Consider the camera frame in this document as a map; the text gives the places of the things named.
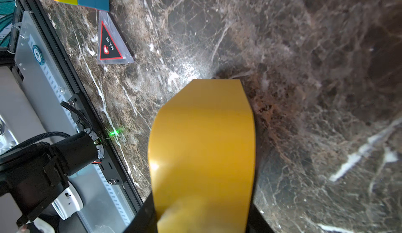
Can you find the triangle sticker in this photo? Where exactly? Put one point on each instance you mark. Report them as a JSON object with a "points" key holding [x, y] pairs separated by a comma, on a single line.
{"points": [[112, 49]]}

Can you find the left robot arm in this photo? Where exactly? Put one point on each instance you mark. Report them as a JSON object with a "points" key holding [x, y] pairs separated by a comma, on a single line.
{"points": [[30, 181]]}

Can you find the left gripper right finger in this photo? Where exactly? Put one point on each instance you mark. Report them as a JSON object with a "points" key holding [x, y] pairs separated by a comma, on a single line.
{"points": [[256, 223]]}

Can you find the white slotted cable duct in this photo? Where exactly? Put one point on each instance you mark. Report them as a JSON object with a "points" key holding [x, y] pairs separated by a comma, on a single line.
{"points": [[89, 187]]}

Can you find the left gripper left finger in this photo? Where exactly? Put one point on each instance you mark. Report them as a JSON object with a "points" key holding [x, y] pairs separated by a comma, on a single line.
{"points": [[146, 219]]}

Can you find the yellow alarm clock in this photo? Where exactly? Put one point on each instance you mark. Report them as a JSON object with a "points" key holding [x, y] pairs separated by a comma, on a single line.
{"points": [[201, 154]]}

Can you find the small round dial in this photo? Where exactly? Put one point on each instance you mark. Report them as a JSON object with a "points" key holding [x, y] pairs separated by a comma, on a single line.
{"points": [[38, 55]]}

